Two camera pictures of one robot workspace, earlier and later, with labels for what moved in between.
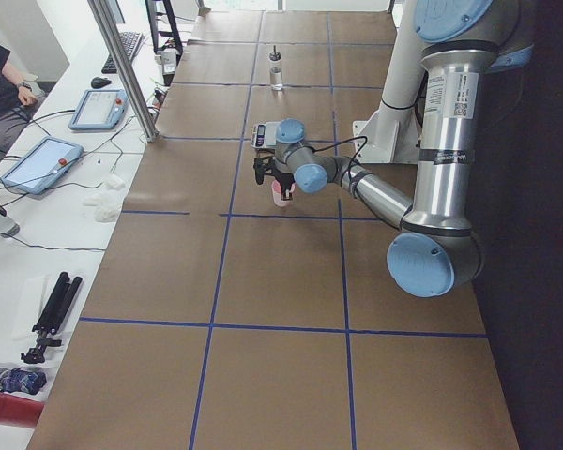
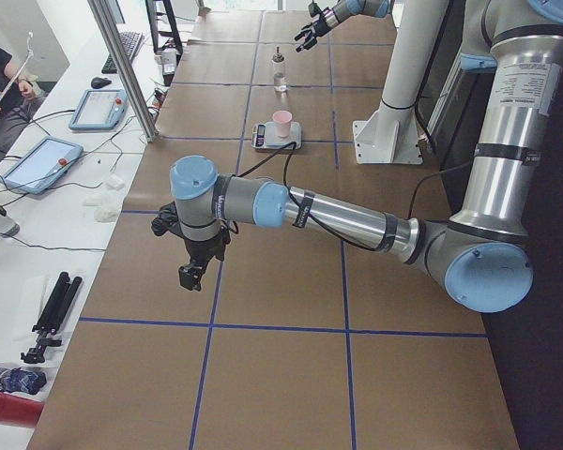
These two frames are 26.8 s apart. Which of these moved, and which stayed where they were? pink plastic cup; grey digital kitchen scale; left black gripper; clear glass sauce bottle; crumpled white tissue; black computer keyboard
Moved: left black gripper; pink plastic cup
Stayed: clear glass sauce bottle; black computer keyboard; crumpled white tissue; grey digital kitchen scale
